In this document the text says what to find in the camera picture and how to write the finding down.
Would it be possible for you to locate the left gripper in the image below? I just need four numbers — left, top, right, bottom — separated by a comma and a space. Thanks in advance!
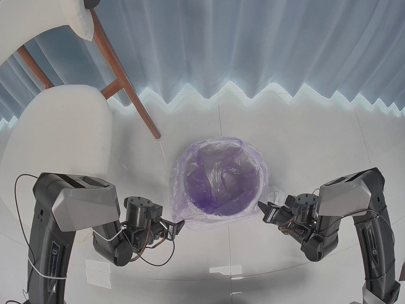
146, 219, 186, 243

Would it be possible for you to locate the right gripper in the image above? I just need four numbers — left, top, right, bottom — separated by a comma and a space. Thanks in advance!
258, 201, 295, 230

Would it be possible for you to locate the white plastic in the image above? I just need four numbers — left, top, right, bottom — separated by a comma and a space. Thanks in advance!
267, 186, 287, 206

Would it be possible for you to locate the purple plastic bag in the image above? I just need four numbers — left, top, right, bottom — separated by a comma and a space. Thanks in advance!
169, 136, 270, 230

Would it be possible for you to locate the white trash bin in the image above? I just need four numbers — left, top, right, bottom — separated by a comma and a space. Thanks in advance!
177, 138, 269, 229

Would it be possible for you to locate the wooden chair with white cushions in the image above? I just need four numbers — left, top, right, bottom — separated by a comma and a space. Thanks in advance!
0, 0, 162, 244

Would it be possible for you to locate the pale blue curtain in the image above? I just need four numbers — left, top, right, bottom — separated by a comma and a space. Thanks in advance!
0, 0, 405, 129

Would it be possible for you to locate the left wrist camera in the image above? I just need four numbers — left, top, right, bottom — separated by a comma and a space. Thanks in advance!
147, 203, 164, 221

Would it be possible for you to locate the black cable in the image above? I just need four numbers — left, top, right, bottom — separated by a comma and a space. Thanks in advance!
127, 239, 176, 267
14, 174, 42, 284

